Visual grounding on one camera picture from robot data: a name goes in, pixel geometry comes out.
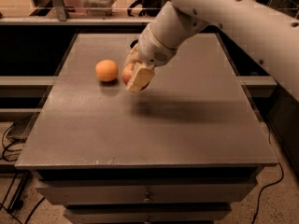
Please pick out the grey metal railing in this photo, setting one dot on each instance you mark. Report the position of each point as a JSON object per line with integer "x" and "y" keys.
{"x": 64, "y": 12}

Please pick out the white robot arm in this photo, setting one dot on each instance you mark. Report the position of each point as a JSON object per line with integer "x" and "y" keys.
{"x": 269, "y": 37}

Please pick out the black bag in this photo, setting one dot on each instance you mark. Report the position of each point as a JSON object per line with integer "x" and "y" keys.
{"x": 148, "y": 7}

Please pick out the grey lower drawer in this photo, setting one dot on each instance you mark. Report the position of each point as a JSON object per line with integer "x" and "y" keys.
{"x": 149, "y": 213}

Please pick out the orange fruit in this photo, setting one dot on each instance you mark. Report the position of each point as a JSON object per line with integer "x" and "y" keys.
{"x": 106, "y": 71}

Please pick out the clear plastic container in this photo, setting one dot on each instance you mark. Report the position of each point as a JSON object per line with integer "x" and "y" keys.
{"x": 98, "y": 7}

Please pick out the grey upper drawer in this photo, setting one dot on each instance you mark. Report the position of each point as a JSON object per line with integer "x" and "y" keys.
{"x": 103, "y": 192}

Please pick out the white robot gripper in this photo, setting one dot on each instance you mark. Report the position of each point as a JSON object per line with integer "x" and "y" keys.
{"x": 151, "y": 51}

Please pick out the red apple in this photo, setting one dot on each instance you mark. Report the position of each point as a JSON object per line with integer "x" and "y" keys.
{"x": 127, "y": 73}

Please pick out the grey drawer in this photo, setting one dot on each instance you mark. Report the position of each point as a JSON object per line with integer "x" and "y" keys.
{"x": 103, "y": 192}
{"x": 149, "y": 213}

